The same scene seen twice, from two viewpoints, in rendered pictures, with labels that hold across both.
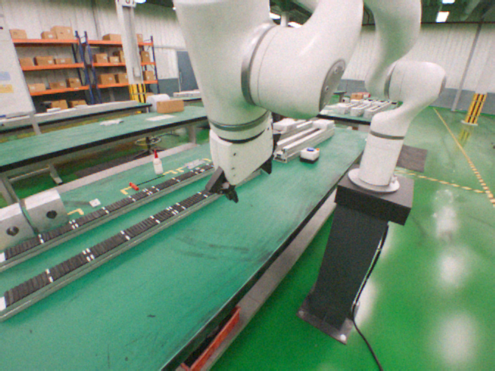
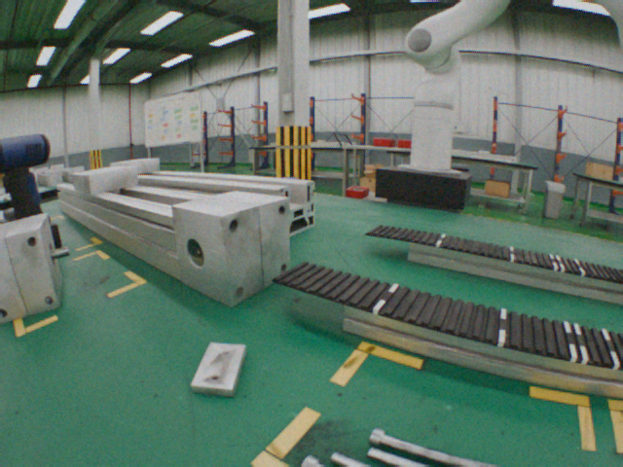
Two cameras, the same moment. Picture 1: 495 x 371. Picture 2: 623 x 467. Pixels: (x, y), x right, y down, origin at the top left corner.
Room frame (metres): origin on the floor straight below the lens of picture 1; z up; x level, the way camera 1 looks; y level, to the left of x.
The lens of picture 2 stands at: (1.13, 0.34, 0.94)
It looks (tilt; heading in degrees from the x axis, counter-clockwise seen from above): 18 degrees down; 265
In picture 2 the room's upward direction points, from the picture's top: straight up
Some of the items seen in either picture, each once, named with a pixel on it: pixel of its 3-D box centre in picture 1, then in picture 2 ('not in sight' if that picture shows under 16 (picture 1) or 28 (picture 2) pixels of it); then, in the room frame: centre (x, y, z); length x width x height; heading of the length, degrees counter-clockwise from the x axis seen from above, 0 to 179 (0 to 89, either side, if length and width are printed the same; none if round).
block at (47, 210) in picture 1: (48, 211); not in sight; (0.54, 0.69, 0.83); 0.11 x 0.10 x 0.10; 50
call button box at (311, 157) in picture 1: (308, 154); not in sight; (1.13, -0.34, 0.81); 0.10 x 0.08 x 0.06; 52
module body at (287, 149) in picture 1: (309, 138); (173, 191); (1.42, -0.42, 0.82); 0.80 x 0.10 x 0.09; 142
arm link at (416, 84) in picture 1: (406, 101); (438, 72); (0.68, -0.51, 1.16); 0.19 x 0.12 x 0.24; 41
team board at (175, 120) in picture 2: not in sight; (172, 143); (3.43, -5.73, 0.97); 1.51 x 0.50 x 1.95; 162
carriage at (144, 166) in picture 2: (323, 126); (133, 170); (1.62, -0.58, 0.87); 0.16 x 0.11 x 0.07; 142
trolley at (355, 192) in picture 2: not in sight; (380, 176); (0.02, -3.17, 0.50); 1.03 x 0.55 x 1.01; 154
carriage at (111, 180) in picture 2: (285, 127); (103, 185); (1.54, -0.27, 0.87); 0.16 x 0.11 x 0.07; 142
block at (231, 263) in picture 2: not in sight; (239, 238); (1.19, 0.00, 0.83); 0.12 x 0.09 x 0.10; 52
